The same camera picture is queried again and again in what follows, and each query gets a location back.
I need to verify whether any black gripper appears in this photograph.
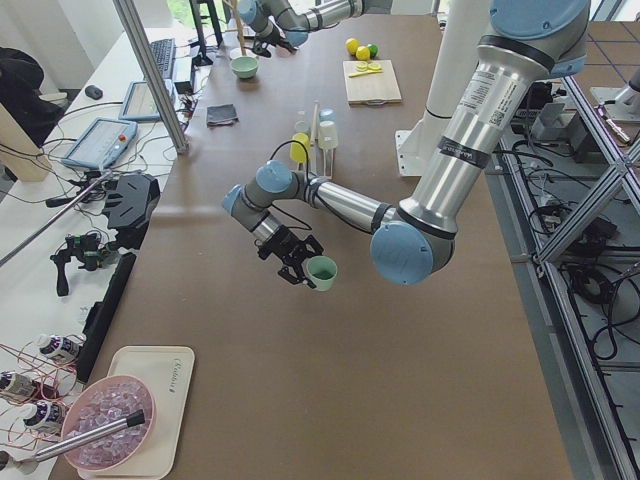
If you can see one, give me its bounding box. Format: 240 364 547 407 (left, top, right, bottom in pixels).
257 226 324 289
252 25 288 56

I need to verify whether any green plastic cup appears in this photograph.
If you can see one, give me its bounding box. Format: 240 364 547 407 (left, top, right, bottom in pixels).
306 255 338 292

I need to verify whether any pink plastic cup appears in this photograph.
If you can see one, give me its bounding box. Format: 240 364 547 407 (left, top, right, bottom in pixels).
287 31 308 47

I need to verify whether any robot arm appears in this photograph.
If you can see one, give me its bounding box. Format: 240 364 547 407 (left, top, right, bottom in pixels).
223 1 590 285
237 0 390 58

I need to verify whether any grey plastic cup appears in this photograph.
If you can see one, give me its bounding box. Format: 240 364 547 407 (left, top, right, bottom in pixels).
294 110 311 136

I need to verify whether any light blue plastic cup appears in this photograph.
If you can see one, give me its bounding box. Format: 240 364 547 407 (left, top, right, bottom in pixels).
318 108 336 123

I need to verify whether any yellow plastic cup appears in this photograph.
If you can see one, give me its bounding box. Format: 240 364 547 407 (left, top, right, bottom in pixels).
290 132 310 164

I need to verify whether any cream plastic cup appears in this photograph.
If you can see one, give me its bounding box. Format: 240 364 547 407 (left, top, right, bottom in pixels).
317 122 339 150

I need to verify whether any green bowl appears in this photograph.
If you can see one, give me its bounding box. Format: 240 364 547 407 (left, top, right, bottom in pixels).
230 56 259 80

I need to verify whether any wooden stand with round base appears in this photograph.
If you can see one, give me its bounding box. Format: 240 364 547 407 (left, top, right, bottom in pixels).
222 0 257 60

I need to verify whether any folded grey cloth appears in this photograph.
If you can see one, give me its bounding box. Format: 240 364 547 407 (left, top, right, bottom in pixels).
206 104 238 127

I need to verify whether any black keyboard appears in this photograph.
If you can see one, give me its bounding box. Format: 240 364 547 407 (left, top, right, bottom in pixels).
149 38 176 79

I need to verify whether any whole yellow lemon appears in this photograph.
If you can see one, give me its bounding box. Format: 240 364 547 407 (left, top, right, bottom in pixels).
355 46 371 61

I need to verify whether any yellow plastic knife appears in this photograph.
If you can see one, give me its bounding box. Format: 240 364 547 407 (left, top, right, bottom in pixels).
348 70 383 78

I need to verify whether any wooden cutting board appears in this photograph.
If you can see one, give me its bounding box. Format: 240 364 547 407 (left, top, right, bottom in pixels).
342 60 402 105

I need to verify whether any blue teach pendant far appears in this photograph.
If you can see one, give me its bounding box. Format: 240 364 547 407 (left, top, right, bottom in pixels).
118 81 161 122

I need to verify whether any blue teach pendant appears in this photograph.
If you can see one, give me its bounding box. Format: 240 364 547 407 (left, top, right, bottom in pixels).
61 118 138 171
118 81 161 122

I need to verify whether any black computer mouse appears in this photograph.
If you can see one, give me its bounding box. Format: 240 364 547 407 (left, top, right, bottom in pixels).
84 85 103 100

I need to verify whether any cream plastic serving tray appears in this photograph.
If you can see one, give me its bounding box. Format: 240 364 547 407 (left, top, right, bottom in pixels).
62 346 195 479

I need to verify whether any blue teach pendant near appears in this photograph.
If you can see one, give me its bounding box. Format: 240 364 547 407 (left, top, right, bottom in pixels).
61 118 138 171

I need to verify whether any black flat bar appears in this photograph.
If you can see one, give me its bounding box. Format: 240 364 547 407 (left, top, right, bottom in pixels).
75 253 137 384

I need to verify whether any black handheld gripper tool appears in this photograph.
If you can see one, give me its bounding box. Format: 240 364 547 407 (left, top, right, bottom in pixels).
50 232 120 297

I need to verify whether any metal scoop with black tip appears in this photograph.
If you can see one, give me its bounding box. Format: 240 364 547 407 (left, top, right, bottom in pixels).
31 409 146 463

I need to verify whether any pink bowl of ice cubes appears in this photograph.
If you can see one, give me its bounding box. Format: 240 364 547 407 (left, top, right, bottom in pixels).
61 375 155 471

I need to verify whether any white bottle upper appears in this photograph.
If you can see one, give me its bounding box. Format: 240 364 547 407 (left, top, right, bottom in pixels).
36 334 81 365

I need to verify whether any white bottle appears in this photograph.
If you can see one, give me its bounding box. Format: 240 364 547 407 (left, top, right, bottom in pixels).
36 334 81 365
18 400 67 435
1 371 40 402

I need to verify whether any white bottle lower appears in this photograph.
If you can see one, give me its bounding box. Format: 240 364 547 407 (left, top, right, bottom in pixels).
18 400 67 435

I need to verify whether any white bottle middle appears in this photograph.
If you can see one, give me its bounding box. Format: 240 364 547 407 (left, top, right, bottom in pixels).
1 371 40 402

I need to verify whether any white wire cup holder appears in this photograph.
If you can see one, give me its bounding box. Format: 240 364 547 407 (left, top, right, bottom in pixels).
290 101 338 179

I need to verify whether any aluminium frame post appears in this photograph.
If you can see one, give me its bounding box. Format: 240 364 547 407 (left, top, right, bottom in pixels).
113 0 188 154

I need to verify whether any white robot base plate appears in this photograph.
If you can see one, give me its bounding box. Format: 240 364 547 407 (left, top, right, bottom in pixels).
394 129 426 177

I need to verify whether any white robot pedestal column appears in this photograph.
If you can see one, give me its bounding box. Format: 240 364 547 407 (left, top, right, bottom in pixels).
422 0 490 164

